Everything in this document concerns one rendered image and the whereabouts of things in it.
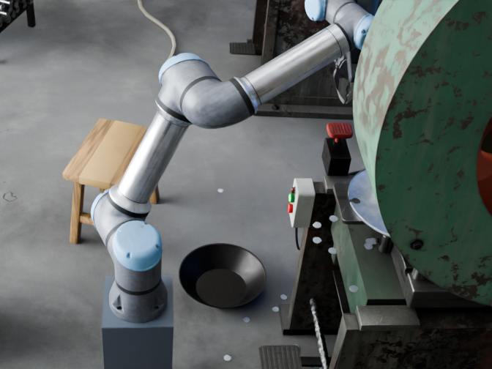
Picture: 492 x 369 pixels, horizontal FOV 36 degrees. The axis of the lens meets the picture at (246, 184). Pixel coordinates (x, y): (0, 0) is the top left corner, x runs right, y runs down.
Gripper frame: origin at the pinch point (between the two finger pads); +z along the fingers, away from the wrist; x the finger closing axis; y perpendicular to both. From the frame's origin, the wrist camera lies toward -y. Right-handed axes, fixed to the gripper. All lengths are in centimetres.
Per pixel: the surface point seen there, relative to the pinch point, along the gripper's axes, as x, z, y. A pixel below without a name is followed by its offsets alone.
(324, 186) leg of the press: 4.2, 22.2, -9.6
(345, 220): 6.3, 7.0, -39.7
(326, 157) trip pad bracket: 3.1, 17.8, -2.0
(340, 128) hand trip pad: 0.2, 9.1, -0.1
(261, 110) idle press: 4, 82, 113
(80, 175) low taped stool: 76, 52, 30
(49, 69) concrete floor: 102, 85, 149
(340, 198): 6.1, 7.0, -32.1
